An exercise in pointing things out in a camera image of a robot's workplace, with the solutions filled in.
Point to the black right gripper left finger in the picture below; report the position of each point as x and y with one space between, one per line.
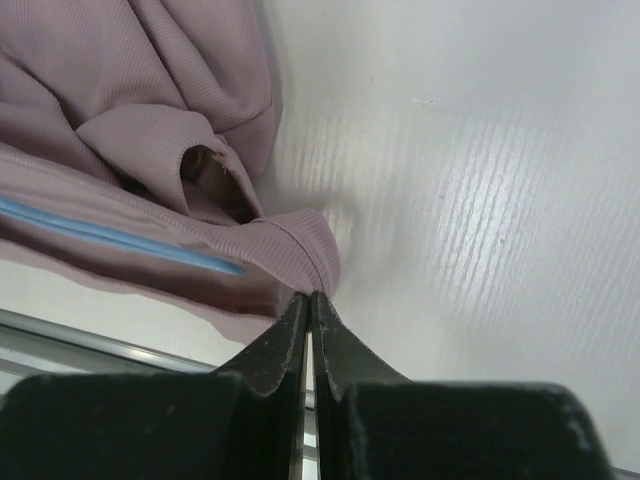
243 420

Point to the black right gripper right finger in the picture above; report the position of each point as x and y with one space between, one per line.
375 423

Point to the mauve tank top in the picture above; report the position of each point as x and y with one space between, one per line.
153 118

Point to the blue wire hanger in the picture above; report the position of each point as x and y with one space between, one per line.
116 238

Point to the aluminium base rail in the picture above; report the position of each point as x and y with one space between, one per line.
63 350

